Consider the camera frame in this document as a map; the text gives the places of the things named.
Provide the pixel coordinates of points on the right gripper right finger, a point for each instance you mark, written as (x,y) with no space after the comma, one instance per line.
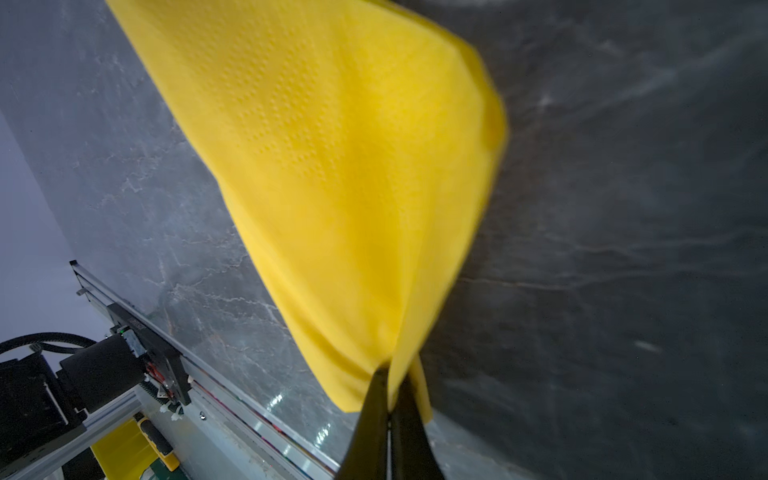
(411,455)

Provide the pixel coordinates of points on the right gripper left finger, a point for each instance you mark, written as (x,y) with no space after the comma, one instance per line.
(366,457)

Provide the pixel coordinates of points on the yellow paper napkin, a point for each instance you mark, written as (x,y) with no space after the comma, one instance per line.
(355,144)

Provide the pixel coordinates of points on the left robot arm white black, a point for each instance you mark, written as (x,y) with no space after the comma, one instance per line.
(47,395)

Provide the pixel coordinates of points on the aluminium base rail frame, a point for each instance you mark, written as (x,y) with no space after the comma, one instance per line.
(220,432)

